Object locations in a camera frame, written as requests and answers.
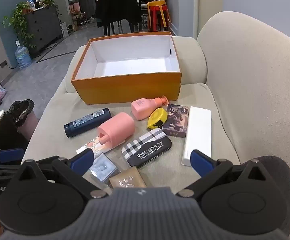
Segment pink pump bottle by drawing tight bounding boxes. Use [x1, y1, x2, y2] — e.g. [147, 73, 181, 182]
[131, 95, 169, 121]

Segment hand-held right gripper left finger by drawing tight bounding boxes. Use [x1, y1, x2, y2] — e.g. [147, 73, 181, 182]
[11, 149, 108, 201]

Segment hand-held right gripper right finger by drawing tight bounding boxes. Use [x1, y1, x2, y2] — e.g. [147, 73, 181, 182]
[176, 149, 274, 201]

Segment dark hallway cabinet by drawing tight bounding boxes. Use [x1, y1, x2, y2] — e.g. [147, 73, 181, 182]
[79, 0, 95, 19]

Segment pink paper bag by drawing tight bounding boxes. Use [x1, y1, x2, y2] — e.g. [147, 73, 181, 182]
[68, 2, 82, 23]

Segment dark blue bottle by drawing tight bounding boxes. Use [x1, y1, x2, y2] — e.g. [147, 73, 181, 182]
[64, 107, 112, 138]

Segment white hand cream tube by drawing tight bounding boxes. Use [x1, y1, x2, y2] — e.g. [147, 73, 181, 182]
[76, 136, 113, 159]

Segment red and yellow stools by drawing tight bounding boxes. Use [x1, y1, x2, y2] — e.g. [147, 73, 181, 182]
[147, 0, 172, 32]

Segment small potted plant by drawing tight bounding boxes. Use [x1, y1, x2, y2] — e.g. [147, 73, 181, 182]
[41, 0, 60, 13]

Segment illustrated card box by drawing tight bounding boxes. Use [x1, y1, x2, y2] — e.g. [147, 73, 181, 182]
[162, 104, 191, 138]

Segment red plastic stool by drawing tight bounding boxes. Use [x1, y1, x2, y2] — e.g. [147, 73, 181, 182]
[149, 5, 168, 30]

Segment plaid case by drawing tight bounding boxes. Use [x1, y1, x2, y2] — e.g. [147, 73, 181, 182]
[121, 128, 172, 168]

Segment black chair with jacket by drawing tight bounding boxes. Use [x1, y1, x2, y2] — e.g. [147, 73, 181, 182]
[95, 0, 142, 36]

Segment orange cardboard box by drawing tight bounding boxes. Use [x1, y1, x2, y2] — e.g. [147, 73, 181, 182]
[70, 31, 182, 105]

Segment yellow tape measure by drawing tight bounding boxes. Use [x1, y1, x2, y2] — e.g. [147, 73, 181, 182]
[147, 107, 169, 130]

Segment dark grey drawer cabinet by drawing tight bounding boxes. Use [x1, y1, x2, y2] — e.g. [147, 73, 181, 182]
[25, 5, 63, 57]

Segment white box on floor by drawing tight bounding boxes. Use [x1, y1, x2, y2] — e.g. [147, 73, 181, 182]
[60, 21, 69, 38]

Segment long white box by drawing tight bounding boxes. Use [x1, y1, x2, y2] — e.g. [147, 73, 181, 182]
[181, 106, 212, 167]

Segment brown pouch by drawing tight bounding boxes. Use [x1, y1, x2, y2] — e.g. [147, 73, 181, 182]
[109, 166, 147, 189]

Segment blue water jug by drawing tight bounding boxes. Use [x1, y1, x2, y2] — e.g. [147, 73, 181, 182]
[15, 45, 32, 69]

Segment pink cylinder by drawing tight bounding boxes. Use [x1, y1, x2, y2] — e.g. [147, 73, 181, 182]
[97, 112, 135, 154]

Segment trash bin with black bag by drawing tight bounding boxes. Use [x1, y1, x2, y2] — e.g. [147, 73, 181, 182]
[8, 99, 39, 140]

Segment beige sofa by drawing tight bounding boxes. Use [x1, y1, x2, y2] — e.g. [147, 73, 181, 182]
[22, 11, 290, 230]

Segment clear plastic sachet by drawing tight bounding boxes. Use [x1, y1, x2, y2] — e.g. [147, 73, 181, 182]
[89, 153, 118, 184]

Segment trailing green plant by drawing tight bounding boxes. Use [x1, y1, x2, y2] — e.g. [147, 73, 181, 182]
[3, 2, 36, 49]

